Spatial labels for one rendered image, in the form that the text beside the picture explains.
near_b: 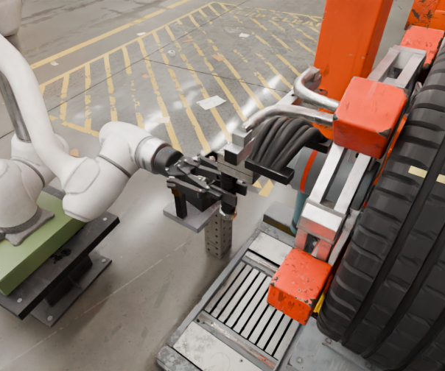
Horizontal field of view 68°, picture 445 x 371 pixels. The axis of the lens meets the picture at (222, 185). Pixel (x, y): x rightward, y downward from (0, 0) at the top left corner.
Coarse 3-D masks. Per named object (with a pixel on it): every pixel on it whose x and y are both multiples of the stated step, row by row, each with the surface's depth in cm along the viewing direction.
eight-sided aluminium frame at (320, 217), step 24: (408, 48) 64; (384, 72) 56; (408, 72) 56; (408, 96) 76; (336, 144) 52; (336, 168) 53; (360, 168) 50; (312, 192) 53; (312, 216) 52; (336, 216) 51; (336, 240) 52
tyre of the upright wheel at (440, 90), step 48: (432, 96) 44; (432, 144) 42; (384, 192) 44; (432, 192) 41; (384, 240) 44; (432, 240) 41; (336, 288) 50; (384, 288) 45; (432, 288) 42; (336, 336) 58; (384, 336) 50; (432, 336) 44
